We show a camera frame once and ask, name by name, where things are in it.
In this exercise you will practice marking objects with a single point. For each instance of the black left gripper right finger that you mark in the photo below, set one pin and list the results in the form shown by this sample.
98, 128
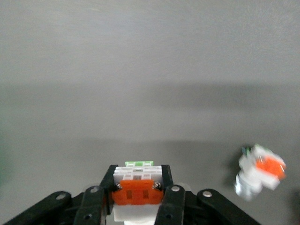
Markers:
173, 204

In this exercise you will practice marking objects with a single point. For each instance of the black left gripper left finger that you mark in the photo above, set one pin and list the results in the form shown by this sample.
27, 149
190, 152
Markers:
91, 204

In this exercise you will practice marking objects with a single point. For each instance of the green button white orange block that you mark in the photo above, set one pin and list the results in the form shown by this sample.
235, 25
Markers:
267, 166
137, 192

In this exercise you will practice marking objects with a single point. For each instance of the dark grey table cloth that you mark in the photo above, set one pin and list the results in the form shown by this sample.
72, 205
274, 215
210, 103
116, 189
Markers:
150, 47

